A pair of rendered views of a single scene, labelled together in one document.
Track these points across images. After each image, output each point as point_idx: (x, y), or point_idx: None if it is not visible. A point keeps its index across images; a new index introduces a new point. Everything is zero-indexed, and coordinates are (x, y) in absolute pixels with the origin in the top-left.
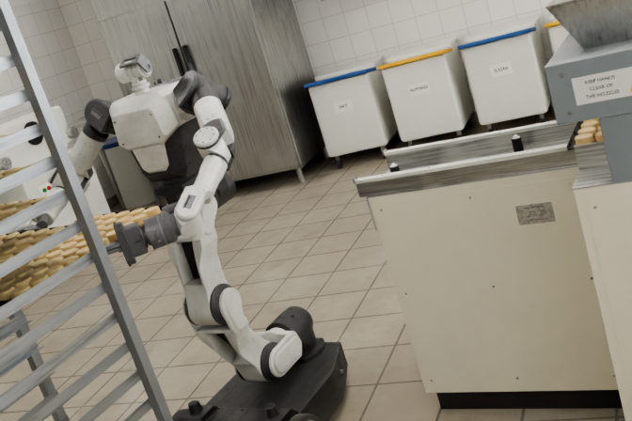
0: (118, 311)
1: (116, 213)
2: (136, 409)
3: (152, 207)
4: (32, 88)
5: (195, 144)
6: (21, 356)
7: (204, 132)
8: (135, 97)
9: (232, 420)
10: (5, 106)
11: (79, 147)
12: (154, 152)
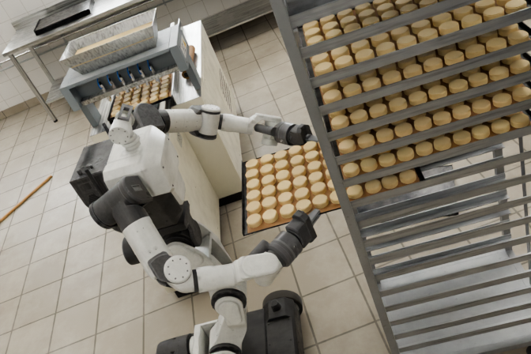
0: None
1: (242, 201)
2: (369, 210)
3: (247, 164)
4: None
5: (219, 111)
6: (380, 260)
7: (209, 107)
8: (147, 141)
9: (283, 341)
10: (318, 19)
11: (156, 230)
12: (178, 177)
